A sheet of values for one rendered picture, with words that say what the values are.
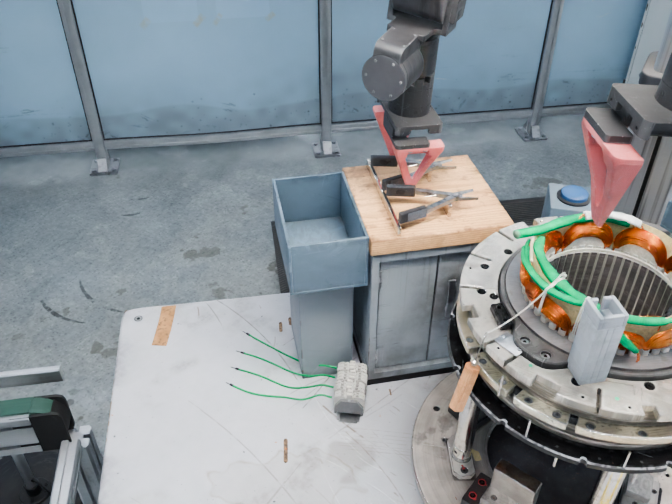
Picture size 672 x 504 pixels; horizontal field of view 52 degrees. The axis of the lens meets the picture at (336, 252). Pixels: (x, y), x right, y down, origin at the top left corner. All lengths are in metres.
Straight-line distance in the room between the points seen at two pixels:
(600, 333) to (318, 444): 0.49
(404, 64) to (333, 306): 0.37
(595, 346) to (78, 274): 2.19
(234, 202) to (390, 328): 1.93
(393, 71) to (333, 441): 0.53
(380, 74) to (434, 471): 0.53
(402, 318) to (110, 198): 2.16
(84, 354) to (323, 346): 1.39
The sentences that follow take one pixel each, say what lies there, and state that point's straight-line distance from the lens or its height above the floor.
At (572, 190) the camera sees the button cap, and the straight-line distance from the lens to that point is 1.08.
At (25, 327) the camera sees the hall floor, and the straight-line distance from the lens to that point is 2.51.
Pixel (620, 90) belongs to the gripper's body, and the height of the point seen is 1.40.
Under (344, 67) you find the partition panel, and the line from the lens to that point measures 3.04.
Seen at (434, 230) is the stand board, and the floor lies 1.07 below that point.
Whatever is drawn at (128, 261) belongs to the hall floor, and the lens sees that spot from 2.66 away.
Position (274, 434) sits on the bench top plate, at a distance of 1.03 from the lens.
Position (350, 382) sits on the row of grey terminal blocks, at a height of 0.82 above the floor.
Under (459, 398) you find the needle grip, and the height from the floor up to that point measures 1.02.
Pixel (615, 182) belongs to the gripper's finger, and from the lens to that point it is 0.52.
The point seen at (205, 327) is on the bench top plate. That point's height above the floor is 0.78.
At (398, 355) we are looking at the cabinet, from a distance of 1.07.
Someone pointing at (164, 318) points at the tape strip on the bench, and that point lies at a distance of 1.23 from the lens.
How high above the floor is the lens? 1.61
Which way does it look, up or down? 38 degrees down
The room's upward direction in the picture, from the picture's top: straight up
